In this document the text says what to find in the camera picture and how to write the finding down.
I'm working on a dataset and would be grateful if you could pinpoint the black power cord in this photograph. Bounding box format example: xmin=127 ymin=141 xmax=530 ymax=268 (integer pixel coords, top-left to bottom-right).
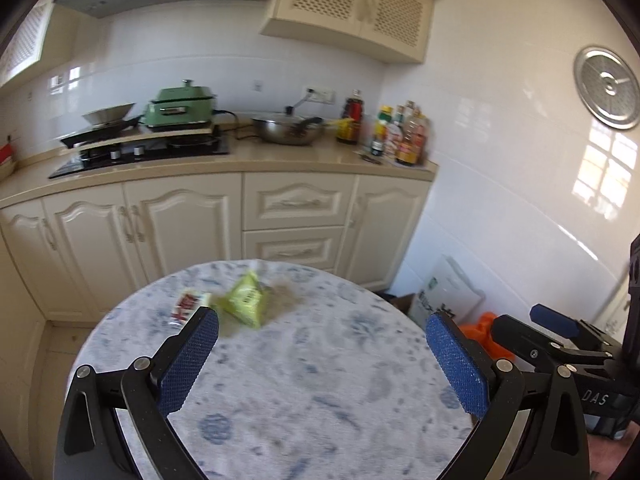
xmin=214 ymin=109 xmax=257 ymax=142

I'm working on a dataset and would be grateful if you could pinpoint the black glass gas stove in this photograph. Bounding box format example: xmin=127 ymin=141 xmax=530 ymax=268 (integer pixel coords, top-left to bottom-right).
xmin=48 ymin=137 xmax=232 ymax=180

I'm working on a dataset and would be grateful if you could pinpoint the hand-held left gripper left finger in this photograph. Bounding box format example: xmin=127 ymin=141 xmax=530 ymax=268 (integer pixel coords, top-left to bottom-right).
xmin=52 ymin=306 xmax=221 ymax=480

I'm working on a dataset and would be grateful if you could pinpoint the green electric cooker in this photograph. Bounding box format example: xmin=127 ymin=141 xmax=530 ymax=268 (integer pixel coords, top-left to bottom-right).
xmin=143 ymin=78 xmax=221 ymax=134

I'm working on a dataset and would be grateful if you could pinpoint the red white wrapper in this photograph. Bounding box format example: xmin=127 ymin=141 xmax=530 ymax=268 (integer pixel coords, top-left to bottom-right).
xmin=168 ymin=289 xmax=212 ymax=327

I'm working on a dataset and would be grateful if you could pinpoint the green snack bag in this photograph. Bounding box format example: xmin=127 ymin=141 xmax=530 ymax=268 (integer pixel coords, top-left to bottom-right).
xmin=214 ymin=269 xmax=274 ymax=330

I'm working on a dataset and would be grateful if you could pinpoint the wooden board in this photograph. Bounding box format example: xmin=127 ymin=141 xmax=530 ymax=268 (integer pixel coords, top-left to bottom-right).
xmin=74 ymin=127 xmax=221 ymax=154

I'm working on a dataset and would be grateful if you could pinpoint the orange plastic bag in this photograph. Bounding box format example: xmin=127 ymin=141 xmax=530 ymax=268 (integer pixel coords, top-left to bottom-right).
xmin=458 ymin=311 xmax=516 ymax=362

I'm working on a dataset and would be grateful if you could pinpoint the white sack green label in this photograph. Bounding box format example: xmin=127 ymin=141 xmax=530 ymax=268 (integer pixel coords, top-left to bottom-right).
xmin=417 ymin=254 xmax=486 ymax=327

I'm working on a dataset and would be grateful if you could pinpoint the steel wok with lid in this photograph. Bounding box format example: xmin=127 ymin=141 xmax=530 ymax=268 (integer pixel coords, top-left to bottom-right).
xmin=250 ymin=105 xmax=327 ymax=147

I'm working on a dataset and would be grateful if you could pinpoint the steel bowl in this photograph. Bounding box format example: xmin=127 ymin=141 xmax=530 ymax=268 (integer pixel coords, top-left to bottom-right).
xmin=81 ymin=102 xmax=137 ymax=127

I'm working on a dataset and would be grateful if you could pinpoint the dark red oil bottle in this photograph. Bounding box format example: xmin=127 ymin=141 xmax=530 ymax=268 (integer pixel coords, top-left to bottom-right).
xmin=335 ymin=88 xmax=365 ymax=146

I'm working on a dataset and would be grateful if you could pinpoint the white label bottle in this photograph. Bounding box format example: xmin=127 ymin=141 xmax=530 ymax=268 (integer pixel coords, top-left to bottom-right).
xmin=387 ymin=104 xmax=406 ymax=159

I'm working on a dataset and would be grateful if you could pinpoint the round steel wall plate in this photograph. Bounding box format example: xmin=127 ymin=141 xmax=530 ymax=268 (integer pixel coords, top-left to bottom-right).
xmin=573 ymin=45 xmax=640 ymax=131

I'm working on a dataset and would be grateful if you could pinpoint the black induction cooktop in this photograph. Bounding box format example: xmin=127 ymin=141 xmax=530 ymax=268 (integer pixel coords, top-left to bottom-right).
xmin=58 ymin=114 xmax=144 ymax=149

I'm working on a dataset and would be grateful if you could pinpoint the cream lattice door wall cabinet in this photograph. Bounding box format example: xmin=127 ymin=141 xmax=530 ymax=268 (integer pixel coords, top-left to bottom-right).
xmin=259 ymin=0 xmax=435 ymax=65
xmin=0 ymin=2 xmax=54 ymax=89

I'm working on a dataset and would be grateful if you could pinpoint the beige kitchen countertop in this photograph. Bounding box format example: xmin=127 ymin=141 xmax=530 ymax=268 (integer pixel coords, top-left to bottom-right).
xmin=0 ymin=126 xmax=440 ymax=209

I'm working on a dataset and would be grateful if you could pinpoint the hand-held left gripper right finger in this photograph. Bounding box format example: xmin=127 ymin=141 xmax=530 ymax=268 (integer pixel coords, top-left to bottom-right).
xmin=425 ymin=311 xmax=593 ymax=480

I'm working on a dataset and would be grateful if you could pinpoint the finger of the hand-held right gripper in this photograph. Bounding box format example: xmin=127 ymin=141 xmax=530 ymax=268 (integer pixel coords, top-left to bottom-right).
xmin=492 ymin=314 xmax=617 ymax=377
xmin=530 ymin=304 xmax=624 ymax=357

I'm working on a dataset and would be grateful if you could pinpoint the round marble table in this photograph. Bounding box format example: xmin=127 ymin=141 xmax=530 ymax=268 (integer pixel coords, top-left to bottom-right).
xmin=65 ymin=258 xmax=482 ymax=480

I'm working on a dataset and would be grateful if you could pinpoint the yellow cap sauce bottle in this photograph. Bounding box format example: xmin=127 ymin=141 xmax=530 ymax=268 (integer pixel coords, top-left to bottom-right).
xmin=369 ymin=105 xmax=391 ymax=157

